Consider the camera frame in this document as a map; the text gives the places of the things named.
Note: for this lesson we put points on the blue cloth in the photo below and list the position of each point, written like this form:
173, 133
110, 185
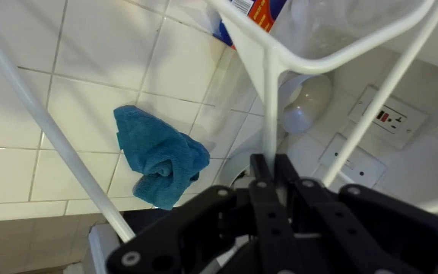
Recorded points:
158, 153

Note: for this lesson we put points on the white round container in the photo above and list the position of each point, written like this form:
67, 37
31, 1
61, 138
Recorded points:
236, 170

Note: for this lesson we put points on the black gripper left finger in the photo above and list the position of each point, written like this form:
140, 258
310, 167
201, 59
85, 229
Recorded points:
189, 234

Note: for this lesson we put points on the white GFCI wall outlet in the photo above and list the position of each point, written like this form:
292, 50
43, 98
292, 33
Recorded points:
388, 117

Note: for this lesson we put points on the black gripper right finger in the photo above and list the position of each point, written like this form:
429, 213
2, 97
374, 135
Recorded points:
380, 234

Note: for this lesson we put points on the blue foil box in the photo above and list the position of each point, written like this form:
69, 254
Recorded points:
265, 13

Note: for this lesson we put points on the white wall switch plate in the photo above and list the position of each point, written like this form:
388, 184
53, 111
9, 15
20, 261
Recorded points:
361, 165

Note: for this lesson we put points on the white plastic hanger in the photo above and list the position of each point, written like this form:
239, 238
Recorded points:
272, 101

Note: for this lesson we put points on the white door frame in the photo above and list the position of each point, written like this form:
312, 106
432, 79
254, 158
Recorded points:
102, 249

